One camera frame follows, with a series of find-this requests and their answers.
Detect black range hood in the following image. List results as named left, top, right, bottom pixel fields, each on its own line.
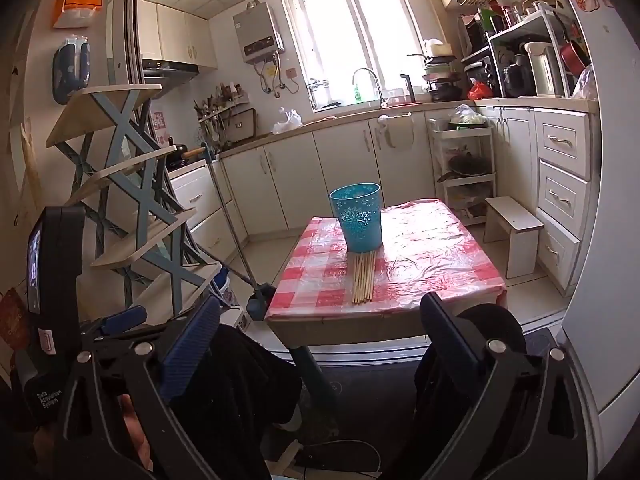
left=141, top=58, right=201, bottom=92

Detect teal openwork plastic basket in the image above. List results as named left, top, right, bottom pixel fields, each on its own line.
left=328, top=182, right=384, bottom=254

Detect white step stool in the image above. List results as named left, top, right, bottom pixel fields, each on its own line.
left=483, top=195, right=545, bottom=281

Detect black wok on stove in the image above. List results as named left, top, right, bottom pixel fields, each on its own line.
left=164, top=144, right=207, bottom=170

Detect wall utensil rack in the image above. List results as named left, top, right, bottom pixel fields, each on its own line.
left=194, top=84, right=251, bottom=147

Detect silver gas water heater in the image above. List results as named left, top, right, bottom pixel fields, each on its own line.
left=232, top=1, right=286, bottom=66

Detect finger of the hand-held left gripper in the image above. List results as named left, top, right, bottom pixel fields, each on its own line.
left=79, top=306, right=151, bottom=345

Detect red cooking pot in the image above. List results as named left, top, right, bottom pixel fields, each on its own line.
left=559, top=39, right=592, bottom=77

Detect bundle of bamboo chopsticks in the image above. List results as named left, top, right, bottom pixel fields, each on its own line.
left=351, top=250, right=377, bottom=305

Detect white electric thermos pot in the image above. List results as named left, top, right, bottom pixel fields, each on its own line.
left=523, top=41, right=566, bottom=97

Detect cream base cabinets with drawers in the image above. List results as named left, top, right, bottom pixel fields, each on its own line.
left=475, top=104, right=595, bottom=292

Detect black wok in cart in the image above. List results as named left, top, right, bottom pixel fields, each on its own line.
left=437, top=154, right=491, bottom=184

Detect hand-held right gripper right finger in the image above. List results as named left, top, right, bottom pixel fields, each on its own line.
left=419, top=291, right=594, bottom=480

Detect white refrigerator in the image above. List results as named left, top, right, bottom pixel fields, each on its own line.
left=547, top=0, right=640, bottom=413

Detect white trolley cart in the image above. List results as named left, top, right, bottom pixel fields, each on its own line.
left=427, top=119, right=497, bottom=227

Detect cream upper wall cabinets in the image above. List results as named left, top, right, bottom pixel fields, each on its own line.
left=137, top=0, right=219, bottom=72

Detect beige knife block box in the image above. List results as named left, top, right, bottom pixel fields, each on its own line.
left=230, top=108, right=257, bottom=141

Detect white plastic bag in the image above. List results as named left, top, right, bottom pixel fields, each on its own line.
left=272, top=107, right=304, bottom=135

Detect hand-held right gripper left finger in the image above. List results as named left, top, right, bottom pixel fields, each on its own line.
left=52, top=295, right=223, bottom=480

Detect red checkered plastic tablecloth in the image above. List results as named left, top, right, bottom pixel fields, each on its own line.
left=264, top=199, right=507, bottom=321

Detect white countertop storage rack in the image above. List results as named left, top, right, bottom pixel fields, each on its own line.
left=487, top=2, right=594, bottom=99

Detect blue printed bag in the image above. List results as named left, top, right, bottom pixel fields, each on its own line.
left=214, top=265, right=237, bottom=307

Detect kitchen window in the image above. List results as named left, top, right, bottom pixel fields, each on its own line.
left=279, top=0, right=432, bottom=112

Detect person's left hand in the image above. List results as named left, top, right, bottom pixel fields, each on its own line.
left=119, top=392, right=154, bottom=467

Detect person's black pants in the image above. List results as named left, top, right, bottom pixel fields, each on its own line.
left=170, top=322, right=482, bottom=480

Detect black toaster oven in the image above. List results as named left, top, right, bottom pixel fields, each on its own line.
left=462, top=57, right=504, bottom=99

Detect chrome arched faucet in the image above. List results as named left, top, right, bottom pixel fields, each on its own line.
left=352, top=67, right=389, bottom=109

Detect cream base cabinets under sink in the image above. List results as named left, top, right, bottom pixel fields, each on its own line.
left=220, top=109, right=443, bottom=242

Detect black floor cable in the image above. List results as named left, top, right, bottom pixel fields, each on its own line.
left=294, top=438, right=382, bottom=477

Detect blue and white packaged item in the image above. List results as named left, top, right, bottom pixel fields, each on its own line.
left=52, top=34, right=92, bottom=106

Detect stack of pots and bowls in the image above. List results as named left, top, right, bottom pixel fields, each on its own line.
left=407, top=38, right=464, bottom=104

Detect black electric kettle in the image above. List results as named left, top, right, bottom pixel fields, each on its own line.
left=502, top=54, right=531, bottom=97

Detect metal sliding door frame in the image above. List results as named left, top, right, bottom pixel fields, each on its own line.
left=106, top=0, right=147, bottom=128

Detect white cardboard box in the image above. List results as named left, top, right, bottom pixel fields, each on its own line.
left=219, top=305, right=252, bottom=332

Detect bagged cabbage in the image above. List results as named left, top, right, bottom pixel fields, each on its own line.
left=448, top=103, right=489, bottom=129

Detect blue and wood folding shelf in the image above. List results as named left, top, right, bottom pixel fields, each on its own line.
left=45, top=84, right=227, bottom=322

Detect cream hanging trash bin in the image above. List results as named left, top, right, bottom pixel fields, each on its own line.
left=382, top=112, right=416, bottom=149

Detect cream base cabinets with stove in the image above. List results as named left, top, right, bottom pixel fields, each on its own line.
left=167, top=159, right=249, bottom=262

